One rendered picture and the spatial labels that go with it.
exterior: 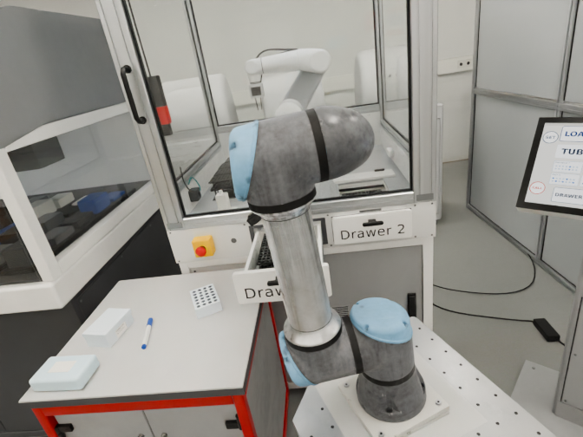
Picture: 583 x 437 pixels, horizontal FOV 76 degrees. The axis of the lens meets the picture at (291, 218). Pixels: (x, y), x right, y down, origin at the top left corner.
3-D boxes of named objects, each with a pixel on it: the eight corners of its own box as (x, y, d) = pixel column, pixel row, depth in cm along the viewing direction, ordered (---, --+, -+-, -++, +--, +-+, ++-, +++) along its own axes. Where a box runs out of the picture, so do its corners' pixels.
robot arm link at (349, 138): (389, 82, 53) (337, 132, 102) (315, 100, 53) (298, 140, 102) (406, 162, 54) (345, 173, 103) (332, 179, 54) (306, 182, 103)
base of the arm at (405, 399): (442, 394, 81) (439, 360, 77) (390, 436, 74) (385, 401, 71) (390, 355, 93) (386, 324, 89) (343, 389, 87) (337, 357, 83)
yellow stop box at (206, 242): (212, 257, 142) (208, 240, 140) (194, 258, 143) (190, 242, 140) (216, 251, 147) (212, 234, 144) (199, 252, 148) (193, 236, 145)
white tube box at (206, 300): (222, 309, 124) (219, 301, 122) (198, 319, 121) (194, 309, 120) (215, 291, 135) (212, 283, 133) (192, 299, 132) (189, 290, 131)
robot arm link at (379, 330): (425, 374, 74) (421, 320, 69) (360, 389, 74) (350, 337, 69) (402, 334, 85) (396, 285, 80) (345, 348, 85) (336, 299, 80)
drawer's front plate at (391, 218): (412, 237, 139) (411, 210, 134) (334, 244, 142) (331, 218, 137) (411, 234, 140) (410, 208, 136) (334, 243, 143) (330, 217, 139)
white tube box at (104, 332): (110, 348, 115) (104, 335, 113) (87, 347, 117) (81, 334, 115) (134, 321, 126) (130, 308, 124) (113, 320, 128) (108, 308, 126)
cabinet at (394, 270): (437, 390, 172) (440, 236, 140) (220, 403, 182) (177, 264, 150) (395, 276, 258) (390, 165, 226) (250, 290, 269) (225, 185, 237)
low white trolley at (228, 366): (287, 551, 124) (242, 387, 94) (112, 555, 130) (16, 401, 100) (294, 401, 177) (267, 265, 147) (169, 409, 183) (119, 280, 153)
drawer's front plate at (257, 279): (331, 296, 113) (328, 264, 108) (239, 304, 116) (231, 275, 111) (331, 292, 114) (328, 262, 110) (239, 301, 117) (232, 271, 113)
